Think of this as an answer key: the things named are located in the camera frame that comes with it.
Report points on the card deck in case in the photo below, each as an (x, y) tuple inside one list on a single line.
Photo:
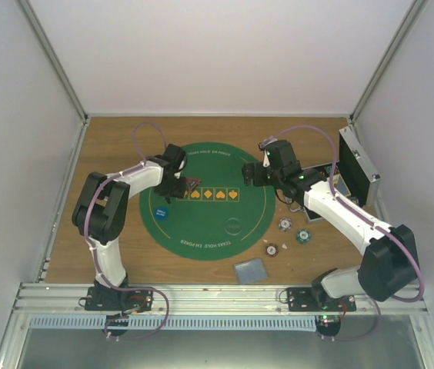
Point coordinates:
[(341, 186)]

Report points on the grey slotted cable duct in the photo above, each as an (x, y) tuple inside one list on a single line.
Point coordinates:
[(175, 322)]

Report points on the aluminium poker case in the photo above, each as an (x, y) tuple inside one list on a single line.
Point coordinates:
[(357, 170)]

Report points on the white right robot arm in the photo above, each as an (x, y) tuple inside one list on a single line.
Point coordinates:
[(389, 260)]

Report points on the blue poker chip stack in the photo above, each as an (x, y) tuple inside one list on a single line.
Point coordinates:
[(285, 224)]

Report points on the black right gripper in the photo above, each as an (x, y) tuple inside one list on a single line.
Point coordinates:
[(247, 171)]

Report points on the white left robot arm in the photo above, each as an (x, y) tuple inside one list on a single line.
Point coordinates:
[(101, 208)]

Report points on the aluminium frame rail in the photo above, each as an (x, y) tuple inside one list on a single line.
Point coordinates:
[(184, 299)]

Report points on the green poker chip stack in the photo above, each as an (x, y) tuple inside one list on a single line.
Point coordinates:
[(303, 236)]

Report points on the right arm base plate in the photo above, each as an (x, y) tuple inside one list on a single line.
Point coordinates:
[(304, 299)]

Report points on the blue playing card deck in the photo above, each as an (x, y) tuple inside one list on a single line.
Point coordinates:
[(251, 271)]

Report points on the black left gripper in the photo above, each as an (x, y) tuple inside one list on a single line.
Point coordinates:
[(178, 193)]

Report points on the black red all-in triangle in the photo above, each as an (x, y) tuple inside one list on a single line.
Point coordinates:
[(192, 184)]

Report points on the red poker chip stack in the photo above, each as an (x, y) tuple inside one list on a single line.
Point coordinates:
[(271, 250)]

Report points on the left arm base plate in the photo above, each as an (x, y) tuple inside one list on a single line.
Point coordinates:
[(101, 298)]

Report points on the round green poker mat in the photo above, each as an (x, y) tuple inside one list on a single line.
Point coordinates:
[(222, 217)]

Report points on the blue small blind button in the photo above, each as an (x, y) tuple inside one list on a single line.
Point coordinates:
[(161, 213)]

